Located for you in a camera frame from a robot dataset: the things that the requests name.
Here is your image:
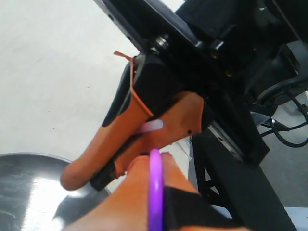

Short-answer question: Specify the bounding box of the round steel plate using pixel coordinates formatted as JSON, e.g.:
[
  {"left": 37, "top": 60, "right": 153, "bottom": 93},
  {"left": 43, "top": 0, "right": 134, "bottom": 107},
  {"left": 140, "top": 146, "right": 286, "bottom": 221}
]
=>
[{"left": 0, "top": 153, "right": 111, "bottom": 231}]

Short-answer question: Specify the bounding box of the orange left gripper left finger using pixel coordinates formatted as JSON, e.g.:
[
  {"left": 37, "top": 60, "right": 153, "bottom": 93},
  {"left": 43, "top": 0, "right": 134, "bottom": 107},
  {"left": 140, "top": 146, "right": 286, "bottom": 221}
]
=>
[{"left": 65, "top": 155, "right": 150, "bottom": 231}]

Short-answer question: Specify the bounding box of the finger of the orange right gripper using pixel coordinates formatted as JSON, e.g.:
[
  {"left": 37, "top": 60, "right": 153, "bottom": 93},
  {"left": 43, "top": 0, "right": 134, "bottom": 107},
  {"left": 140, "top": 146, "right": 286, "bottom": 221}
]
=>
[
  {"left": 90, "top": 91, "right": 205, "bottom": 192},
  {"left": 60, "top": 54, "right": 180, "bottom": 191}
]

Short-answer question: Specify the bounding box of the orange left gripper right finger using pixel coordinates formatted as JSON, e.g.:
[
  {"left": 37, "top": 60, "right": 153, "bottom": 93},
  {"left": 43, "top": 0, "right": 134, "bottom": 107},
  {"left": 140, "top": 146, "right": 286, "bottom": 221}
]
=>
[{"left": 162, "top": 153, "right": 243, "bottom": 231}]

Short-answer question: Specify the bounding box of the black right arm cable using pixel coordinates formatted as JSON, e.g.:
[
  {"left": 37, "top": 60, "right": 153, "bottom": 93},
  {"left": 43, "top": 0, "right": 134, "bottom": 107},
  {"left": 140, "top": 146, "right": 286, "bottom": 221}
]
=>
[{"left": 250, "top": 79, "right": 308, "bottom": 149}]

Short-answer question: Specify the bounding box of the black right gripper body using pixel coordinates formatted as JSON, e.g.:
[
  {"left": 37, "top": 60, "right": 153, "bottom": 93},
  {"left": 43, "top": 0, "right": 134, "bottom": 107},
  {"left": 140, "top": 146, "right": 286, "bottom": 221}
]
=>
[{"left": 97, "top": 0, "right": 308, "bottom": 166}]

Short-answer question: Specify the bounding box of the black metal stand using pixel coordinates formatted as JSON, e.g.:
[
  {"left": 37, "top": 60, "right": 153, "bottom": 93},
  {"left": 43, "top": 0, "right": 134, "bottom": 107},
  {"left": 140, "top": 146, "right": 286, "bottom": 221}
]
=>
[{"left": 188, "top": 132, "right": 308, "bottom": 231}]

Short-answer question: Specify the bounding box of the thin pink stick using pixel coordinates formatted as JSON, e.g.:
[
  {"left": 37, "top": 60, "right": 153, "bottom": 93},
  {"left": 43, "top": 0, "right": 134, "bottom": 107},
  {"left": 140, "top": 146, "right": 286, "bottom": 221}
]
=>
[{"left": 138, "top": 120, "right": 166, "bottom": 231}]

